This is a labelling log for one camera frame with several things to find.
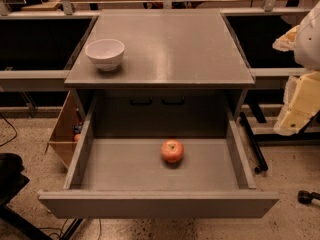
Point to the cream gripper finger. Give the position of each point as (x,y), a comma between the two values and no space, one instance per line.
(301,102)
(287,41)

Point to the red apple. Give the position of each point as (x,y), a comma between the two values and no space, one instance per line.
(172,151)

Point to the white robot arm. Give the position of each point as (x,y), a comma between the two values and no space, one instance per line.
(307,46)

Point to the grey cabinet with counter top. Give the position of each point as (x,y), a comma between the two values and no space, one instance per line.
(188,53)

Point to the open grey top drawer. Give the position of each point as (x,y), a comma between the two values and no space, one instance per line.
(126,177)

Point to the black pole on floor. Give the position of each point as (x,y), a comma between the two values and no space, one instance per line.
(262,164)

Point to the black caster wheel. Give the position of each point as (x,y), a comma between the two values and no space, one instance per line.
(305,197)

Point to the white ceramic bowl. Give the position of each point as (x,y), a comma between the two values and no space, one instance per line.
(105,54)

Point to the small orange ball in box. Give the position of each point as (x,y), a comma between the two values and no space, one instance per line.
(76,137)

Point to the wooden box on floor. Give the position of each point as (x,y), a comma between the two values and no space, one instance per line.
(62,139)

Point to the black chair base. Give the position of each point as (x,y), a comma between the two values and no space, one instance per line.
(12,181)

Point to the black drawer handle right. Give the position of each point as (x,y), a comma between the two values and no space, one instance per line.
(173,100)

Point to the black drawer handle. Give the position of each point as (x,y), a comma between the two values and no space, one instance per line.
(141,101)
(173,100)

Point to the black drawer handle left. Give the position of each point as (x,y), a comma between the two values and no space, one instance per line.
(141,101)

